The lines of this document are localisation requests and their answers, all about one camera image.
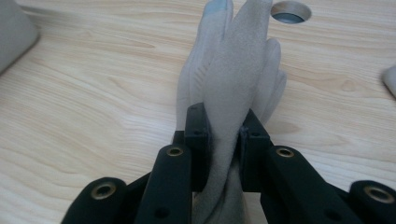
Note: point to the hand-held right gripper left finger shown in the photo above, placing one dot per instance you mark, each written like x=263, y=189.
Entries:
x=174, y=180

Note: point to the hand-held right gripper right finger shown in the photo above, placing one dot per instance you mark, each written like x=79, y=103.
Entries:
x=286, y=183

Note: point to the plain beige glove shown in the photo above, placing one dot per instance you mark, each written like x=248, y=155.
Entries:
x=232, y=77

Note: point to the beige glove with dark button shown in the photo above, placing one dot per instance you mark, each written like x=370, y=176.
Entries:
x=391, y=81

